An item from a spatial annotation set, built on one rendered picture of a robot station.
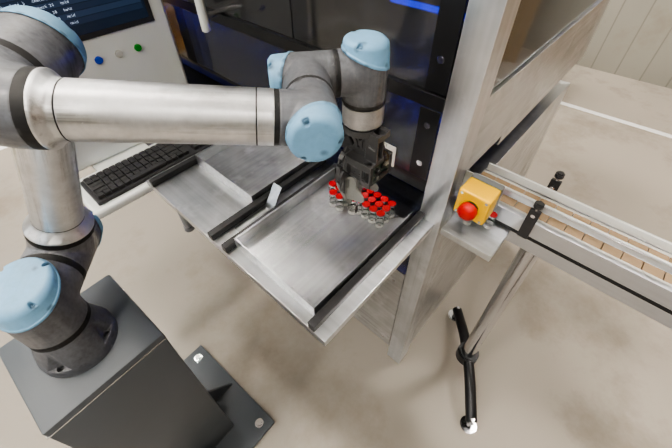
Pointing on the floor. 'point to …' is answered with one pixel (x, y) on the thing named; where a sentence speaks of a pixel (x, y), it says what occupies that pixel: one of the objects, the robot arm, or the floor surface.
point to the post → (463, 113)
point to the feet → (466, 373)
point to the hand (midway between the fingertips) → (351, 194)
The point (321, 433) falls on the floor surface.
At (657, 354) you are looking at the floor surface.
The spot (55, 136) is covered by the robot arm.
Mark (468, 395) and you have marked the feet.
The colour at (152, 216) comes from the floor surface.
